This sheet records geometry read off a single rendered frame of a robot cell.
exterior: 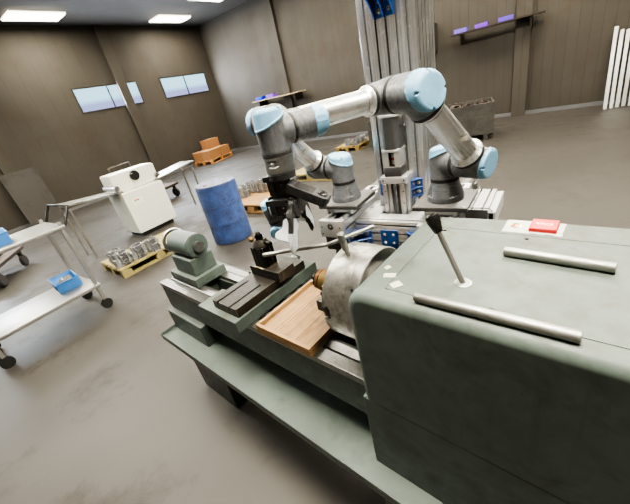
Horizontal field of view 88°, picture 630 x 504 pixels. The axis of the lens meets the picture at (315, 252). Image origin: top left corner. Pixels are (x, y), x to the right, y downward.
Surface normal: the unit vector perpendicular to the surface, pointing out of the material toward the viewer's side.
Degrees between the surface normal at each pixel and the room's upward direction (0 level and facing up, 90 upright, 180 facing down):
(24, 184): 81
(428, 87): 84
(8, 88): 90
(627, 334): 0
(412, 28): 90
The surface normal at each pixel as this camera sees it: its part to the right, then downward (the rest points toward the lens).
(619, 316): -0.21, -0.87
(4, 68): 0.81, 0.10
